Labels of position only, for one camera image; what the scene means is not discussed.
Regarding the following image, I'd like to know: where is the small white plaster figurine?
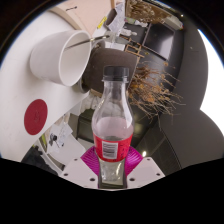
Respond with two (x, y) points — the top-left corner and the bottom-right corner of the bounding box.
(119, 29), (138, 37)

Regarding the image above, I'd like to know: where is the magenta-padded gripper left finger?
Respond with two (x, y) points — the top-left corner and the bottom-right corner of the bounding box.
(59, 147), (102, 190)

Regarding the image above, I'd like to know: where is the wooden easel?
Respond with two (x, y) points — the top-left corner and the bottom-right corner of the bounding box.
(123, 35), (149, 60)

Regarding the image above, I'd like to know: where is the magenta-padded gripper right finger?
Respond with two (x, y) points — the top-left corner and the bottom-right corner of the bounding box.
(123, 145), (167, 190)

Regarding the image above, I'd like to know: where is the clear red-labelled drink bottle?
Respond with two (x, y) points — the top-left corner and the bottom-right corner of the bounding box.
(91, 65), (135, 183)

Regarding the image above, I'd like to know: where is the small yellow tag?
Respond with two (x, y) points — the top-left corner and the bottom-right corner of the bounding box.
(97, 15), (108, 29)

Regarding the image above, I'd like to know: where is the stack of papers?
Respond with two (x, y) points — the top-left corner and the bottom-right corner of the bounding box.
(43, 114), (74, 149)

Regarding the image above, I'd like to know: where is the flat round red coaster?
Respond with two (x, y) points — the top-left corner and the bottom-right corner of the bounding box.
(23, 98), (49, 136)

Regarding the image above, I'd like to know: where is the white plastic chair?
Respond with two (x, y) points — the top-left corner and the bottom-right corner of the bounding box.
(46, 131), (96, 168)

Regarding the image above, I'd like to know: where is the bunch of keys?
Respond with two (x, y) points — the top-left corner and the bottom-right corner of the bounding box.
(48, 133), (59, 148)

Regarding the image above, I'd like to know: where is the dried plant in brown pot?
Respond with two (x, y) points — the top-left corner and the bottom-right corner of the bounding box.
(81, 46), (186, 123)

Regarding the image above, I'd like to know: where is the white cup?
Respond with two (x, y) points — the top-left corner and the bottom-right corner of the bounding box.
(29, 29), (93, 88)

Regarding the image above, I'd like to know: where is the metal spoon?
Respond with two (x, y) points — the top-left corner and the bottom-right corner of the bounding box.
(64, 34), (111, 50)

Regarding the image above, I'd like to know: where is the black wall screen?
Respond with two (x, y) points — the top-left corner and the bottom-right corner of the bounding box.
(141, 23), (176, 54)

